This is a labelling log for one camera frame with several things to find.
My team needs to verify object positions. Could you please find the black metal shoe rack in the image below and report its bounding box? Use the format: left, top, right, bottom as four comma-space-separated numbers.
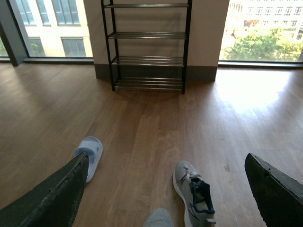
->
100, 0, 192, 93

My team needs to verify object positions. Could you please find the grey knit sneaker navy collar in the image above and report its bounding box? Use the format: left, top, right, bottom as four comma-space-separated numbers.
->
173, 161, 216, 227

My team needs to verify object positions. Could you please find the light blue slide slipper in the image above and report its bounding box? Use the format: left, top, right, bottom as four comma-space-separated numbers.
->
73, 136, 103, 183

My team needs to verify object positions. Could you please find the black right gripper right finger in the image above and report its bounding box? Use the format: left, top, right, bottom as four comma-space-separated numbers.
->
245, 153, 303, 227

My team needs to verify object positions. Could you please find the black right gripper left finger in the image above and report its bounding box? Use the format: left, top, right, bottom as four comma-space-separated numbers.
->
0, 152, 89, 227

